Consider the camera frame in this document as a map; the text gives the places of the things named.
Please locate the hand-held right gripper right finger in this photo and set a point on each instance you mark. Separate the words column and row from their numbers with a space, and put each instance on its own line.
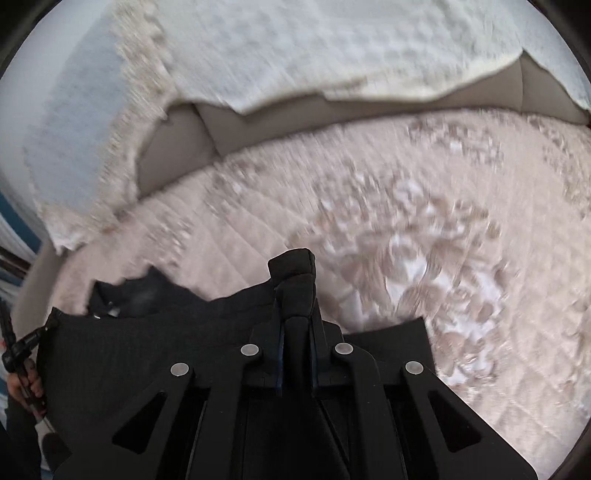
column 330, row 364

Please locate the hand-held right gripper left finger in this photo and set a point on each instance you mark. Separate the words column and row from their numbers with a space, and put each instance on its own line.
column 265, row 364

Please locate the black leather jacket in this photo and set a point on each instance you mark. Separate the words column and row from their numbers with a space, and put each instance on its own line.
column 138, row 350

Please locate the person's left hand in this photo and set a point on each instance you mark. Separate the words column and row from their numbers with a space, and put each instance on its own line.
column 21, row 387

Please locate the blue white striped panel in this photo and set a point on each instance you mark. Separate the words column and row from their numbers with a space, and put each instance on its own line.
column 9, row 240

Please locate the pink quilted sofa cover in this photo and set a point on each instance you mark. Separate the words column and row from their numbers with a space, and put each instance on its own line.
column 277, row 207

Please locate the grey sofa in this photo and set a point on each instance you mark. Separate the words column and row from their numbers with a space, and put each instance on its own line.
column 184, row 147

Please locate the blue lace-trimmed sofa cover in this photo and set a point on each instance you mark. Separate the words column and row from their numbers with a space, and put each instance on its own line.
column 69, row 115

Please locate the white lace sofa cover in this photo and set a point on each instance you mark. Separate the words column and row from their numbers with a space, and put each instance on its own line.
column 323, row 46

